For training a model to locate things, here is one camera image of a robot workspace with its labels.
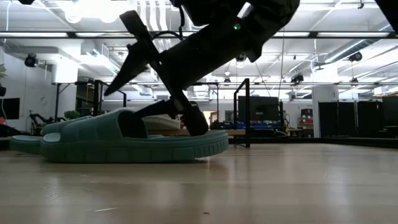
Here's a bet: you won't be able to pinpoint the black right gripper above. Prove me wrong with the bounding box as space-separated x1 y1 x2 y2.
104 10 264 137

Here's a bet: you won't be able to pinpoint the off-white rubber slide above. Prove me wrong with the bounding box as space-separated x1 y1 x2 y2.
143 114 182 131

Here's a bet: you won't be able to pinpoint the green rubber slide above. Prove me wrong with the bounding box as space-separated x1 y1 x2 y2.
9 115 94 156
39 107 230 164

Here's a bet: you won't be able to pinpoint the black metal wooden shoe shelf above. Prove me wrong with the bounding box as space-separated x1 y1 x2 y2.
93 78 251 149

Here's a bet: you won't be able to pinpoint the small background potted plant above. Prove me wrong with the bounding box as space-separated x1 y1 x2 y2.
63 110 81 121

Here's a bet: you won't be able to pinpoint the blue storage bins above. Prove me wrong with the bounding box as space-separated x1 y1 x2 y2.
236 121 268 130

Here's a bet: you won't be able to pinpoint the black background monitor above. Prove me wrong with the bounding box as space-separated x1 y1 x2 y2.
238 95 280 123

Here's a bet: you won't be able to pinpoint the black partition panels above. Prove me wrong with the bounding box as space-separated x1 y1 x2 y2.
318 96 398 138

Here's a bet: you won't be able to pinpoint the black background rig frame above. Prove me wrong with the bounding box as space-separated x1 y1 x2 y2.
198 82 220 122

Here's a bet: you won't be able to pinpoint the black wall screen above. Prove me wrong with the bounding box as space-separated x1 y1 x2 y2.
0 97 21 120

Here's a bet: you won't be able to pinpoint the black overhead frame beam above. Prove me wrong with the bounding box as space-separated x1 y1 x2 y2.
0 30 391 39

